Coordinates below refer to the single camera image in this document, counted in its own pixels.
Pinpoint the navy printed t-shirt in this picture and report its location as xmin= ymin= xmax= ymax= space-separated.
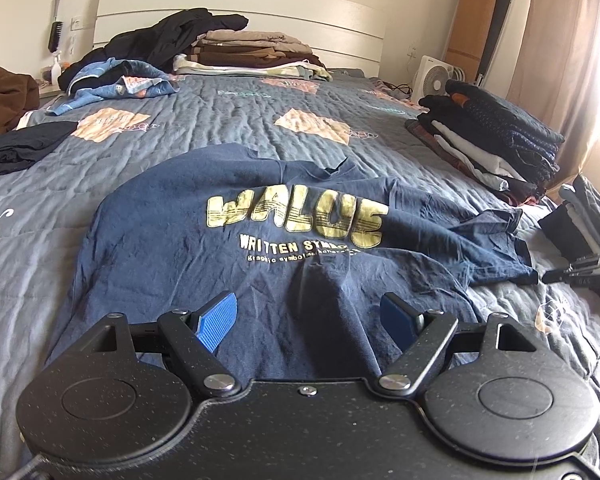
xmin=47 ymin=142 xmax=540 ymax=381

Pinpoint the beige curtain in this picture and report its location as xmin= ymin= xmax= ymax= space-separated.
xmin=505 ymin=0 xmax=600 ymax=181

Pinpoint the light blue printed garment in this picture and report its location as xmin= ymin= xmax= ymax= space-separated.
xmin=47 ymin=57 xmax=181 ymax=116

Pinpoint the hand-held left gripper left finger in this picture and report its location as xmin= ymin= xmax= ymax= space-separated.
xmin=87 ymin=291 xmax=243 ymax=397

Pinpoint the brown jacket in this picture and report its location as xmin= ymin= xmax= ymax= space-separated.
xmin=0 ymin=66 xmax=41 ymax=143

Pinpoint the black hairbrush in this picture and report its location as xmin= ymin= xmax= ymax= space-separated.
xmin=47 ymin=0 xmax=65 ymax=53

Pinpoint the white headboard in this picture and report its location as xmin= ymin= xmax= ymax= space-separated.
xmin=92 ymin=0 xmax=387 ymax=78

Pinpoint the wooden board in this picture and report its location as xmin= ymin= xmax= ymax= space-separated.
xmin=442 ymin=0 xmax=503 ymax=81

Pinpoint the stack of brown folded clothes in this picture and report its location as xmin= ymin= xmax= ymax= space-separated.
xmin=172 ymin=30 xmax=333 ymax=82

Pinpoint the stack of dark folded clothes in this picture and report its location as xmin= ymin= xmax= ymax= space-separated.
xmin=405 ymin=79 xmax=566 ymax=206

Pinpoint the stack of grey folded clothes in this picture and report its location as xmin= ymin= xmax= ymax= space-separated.
xmin=537 ymin=174 xmax=600 ymax=306

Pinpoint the white box fan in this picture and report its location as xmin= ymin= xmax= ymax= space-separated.
xmin=411 ymin=55 xmax=466 ymax=106

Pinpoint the dark framed panel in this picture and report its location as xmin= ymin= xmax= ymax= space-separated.
xmin=477 ymin=0 xmax=514 ymax=86

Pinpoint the pile of black clothes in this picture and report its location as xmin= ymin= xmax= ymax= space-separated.
xmin=57 ymin=7 xmax=251 ymax=91

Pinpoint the grey-blue quilted blanket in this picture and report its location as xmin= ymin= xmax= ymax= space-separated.
xmin=0 ymin=67 xmax=600 ymax=480

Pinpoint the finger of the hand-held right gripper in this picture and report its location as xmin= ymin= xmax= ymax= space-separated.
xmin=541 ymin=266 xmax=600 ymax=286
xmin=570 ymin=248 xmax=600 ymax=270

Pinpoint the black folded garment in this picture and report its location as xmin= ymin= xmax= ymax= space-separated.
xmin=0 ymin=121 xmax=79 ymax=178

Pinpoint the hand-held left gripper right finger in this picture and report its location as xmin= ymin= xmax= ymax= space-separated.
xmin=377 ymin=292 xmax=536 ymax=397

